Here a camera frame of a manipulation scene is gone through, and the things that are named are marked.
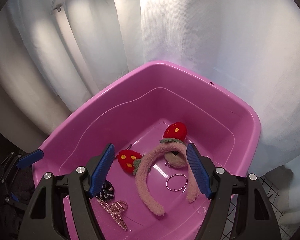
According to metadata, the pink fluffy strawberry headband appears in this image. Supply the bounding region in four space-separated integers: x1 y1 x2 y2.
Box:
115 122 199 216

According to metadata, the pink pearl hair claw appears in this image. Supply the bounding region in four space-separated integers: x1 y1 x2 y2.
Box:
109 200 128 231

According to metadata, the white sheer curtain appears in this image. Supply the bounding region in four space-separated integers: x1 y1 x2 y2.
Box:
0 0 300 176

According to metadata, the pink plastic storage bin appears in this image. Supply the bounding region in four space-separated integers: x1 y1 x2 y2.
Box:
32 61 261 239

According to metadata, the silver bangle bracelet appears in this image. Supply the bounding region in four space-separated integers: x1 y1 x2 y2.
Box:
165 173 189 193

